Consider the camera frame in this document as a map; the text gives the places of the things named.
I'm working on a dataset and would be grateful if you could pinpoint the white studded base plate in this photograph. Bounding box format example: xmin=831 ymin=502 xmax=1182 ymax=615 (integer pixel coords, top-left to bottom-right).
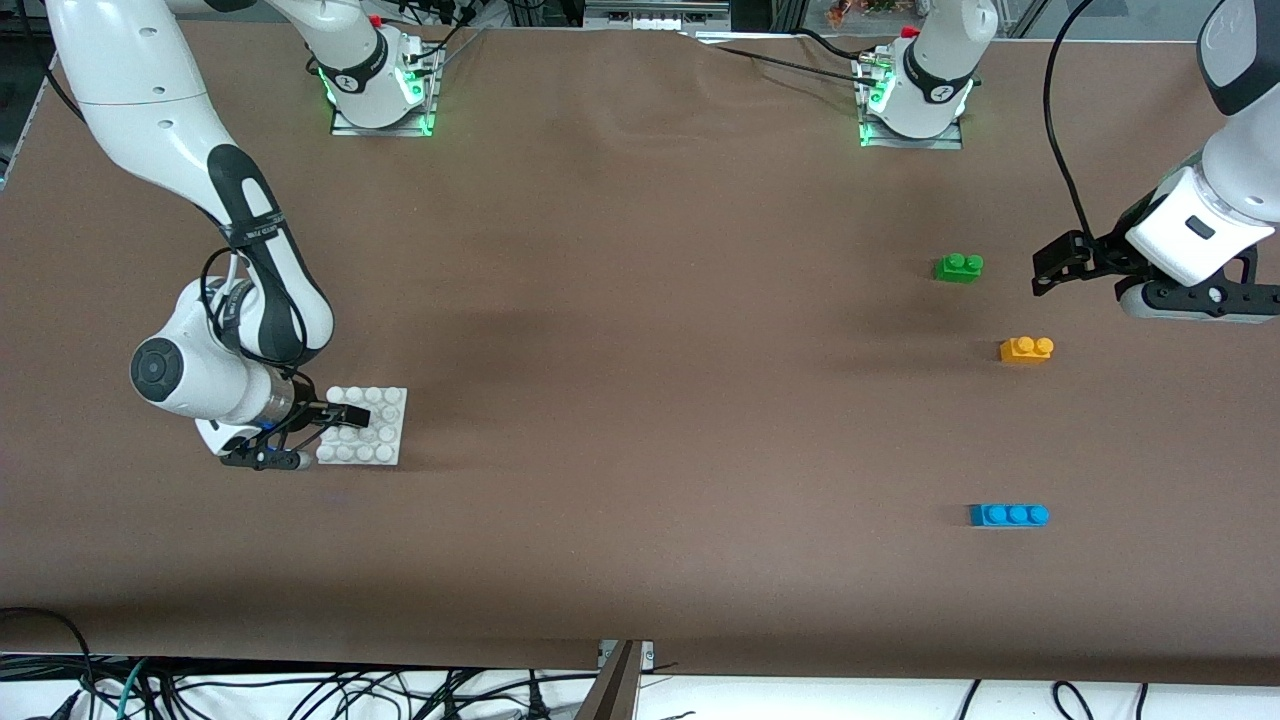
xmin=316 ymin=386 xmax=408 ymax=467

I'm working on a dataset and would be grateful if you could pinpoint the blue three-stud block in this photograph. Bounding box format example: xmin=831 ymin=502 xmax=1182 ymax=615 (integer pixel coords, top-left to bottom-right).
xmin=968 ymin=503 xmax=1051 ymax=529

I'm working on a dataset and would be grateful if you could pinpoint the brown table cover sheet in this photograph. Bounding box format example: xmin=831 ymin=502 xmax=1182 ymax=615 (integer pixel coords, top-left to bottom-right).
xmin=0 ymin=18 xmax=1280 ymax=689

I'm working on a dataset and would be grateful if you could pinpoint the dark metal bar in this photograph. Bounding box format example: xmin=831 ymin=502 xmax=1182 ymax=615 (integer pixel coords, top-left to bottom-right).
xmin=574 ymin=642 xmax=642 ymax=720

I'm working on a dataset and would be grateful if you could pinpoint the white power strip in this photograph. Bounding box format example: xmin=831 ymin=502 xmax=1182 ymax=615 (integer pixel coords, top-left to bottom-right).
xmin=583 ymin=0 xmax=732 ymax=32

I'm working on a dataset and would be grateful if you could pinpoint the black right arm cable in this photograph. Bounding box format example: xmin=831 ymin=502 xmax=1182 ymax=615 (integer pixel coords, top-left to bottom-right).
xmin=199 ymin=247 xmax=303 ymax=383

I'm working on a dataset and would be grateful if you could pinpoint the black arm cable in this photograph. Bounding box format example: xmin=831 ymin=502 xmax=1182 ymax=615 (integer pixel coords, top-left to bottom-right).
xmin=1040 ymin=0 xmax=1096 ymax=241
xmin=199 ymin=247 xmax=303 ymax=383

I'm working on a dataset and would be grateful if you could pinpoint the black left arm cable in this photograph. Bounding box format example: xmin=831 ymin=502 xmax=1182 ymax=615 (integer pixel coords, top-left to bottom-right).
xmin=1040 ymin=0 xmax=1096 ymax=241

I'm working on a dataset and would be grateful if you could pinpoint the black looped floor cable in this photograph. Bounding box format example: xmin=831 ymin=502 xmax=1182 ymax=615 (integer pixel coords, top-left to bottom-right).
xmin=0 ymin=606 xmax=97 ymax=720

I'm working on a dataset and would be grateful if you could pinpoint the teal cable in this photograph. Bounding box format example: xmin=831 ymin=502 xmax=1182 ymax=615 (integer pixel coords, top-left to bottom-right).
xmin=114 ymin=657 xmax=152 ymax=720

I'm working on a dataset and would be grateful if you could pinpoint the silver metal bracket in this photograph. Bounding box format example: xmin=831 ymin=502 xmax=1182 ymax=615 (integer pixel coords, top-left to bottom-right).
xmin=598 ymin=640 xmax=657 ymax=673

